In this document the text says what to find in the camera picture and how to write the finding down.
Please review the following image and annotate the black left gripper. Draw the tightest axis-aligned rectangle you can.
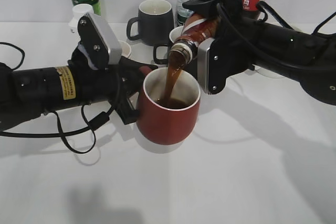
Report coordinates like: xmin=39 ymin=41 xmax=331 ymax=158
xmin=68 ymin=44 xmax=158 ymax=124

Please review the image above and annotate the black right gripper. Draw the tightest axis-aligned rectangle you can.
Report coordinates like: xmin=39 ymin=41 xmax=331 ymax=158
xmin=182 ymin=0 xmax=251 ymax=85

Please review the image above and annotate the brown coffee drink bottle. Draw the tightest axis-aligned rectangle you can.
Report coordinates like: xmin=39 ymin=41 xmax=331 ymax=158
xmin=168 ymin=13 xmax=220 ymax=65

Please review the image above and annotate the dark red ceramic mug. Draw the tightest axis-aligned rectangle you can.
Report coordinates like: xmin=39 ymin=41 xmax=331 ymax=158
xmin=136 ymin=67 xmax=201 ymax=145

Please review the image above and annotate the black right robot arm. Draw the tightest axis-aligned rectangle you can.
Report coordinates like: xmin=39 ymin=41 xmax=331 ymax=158
xmin=183 ymin=0 xmax=335 ymax=105

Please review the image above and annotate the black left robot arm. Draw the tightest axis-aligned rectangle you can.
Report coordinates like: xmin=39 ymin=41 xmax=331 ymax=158
xmin=1 ymin=42 xmax=157 ymax=135

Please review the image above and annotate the black ceramic mug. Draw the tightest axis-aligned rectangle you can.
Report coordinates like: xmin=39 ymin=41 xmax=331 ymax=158
xmin=153 ymin=26 xmax=196 ymax=68

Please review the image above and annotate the dark grey ceramic mug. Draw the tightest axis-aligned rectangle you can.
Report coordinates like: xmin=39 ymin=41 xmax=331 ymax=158
xmin=126 ymin=0 xmax=174 ymax=46

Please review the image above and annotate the white yogurt carton bottle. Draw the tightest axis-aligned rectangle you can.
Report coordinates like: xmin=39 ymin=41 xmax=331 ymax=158
xmin=68 ymin=4 xmax=94 ymax=34

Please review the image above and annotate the white ceramic mug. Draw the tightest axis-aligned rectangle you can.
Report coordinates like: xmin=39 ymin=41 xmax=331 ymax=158
xmin=255 ymin=66 xmax=285 ymax=79

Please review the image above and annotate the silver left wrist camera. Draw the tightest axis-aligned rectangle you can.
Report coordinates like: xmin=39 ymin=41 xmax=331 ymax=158
xmin=77 ymin=12 xmax=122 ymax=70

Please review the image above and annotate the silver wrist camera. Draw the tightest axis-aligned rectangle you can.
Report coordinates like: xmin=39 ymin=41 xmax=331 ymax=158
xmin=185 ymin=38 xmax=226 ymax=95
xmin=77 ymin=12 xmax=122 ymax=70

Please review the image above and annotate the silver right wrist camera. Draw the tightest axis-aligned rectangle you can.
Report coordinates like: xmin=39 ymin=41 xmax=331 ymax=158
xmin=185 ymin=38 xmax=226 ymax=95

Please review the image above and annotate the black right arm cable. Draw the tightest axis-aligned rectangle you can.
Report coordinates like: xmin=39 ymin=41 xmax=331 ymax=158
xmin=215 ymin=1 xmax=336 ymax=67

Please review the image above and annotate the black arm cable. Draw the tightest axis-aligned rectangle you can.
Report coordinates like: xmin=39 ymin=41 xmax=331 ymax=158
xmin=215 ymin=1 xmax=336 ymax=67
xmin=0 ymin=41 xmax=116 ymax=154

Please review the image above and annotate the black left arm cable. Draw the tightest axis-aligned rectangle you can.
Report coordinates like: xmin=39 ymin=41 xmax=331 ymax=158
xmin=0 ymin=41 xmax=116 ymax=154

